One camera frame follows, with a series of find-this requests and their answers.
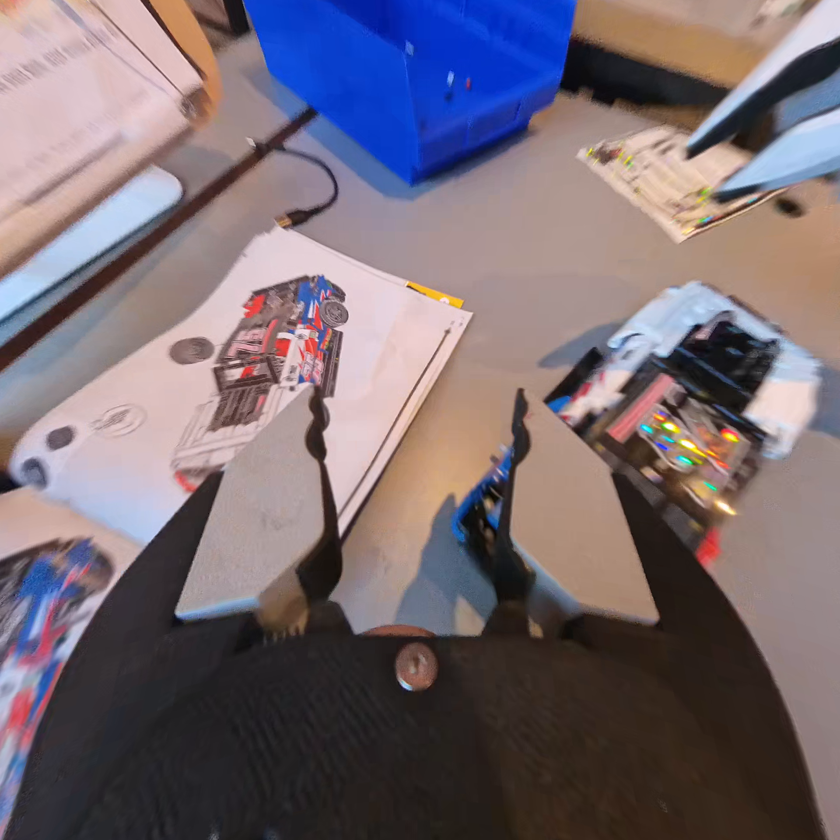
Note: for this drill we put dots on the blue plastic bin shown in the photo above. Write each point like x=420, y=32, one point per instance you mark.
x=394, y=79

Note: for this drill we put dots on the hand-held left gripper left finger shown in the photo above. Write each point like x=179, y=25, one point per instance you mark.
x=262, y=512

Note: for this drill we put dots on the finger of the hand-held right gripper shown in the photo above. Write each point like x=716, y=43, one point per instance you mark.
x=781, y=59
x=800, y=157

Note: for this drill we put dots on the white brick race car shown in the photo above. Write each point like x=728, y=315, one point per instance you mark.
x=689, y=407

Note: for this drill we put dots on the instruction sheet on wooden board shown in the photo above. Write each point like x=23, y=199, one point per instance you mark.
x=65, y=98

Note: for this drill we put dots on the black desk grommet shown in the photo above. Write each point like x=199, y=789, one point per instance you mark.
x=789, y=207

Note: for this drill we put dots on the silver monitor stand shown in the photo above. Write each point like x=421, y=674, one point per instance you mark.
x=98, y=229

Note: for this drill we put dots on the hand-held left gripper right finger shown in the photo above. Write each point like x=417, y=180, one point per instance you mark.
x=577, y=525

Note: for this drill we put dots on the instruction booklet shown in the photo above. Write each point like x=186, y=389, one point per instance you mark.
x=367, y=341

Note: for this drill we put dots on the holographic sticker sheet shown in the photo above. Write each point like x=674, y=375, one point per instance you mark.
x=663, y=177

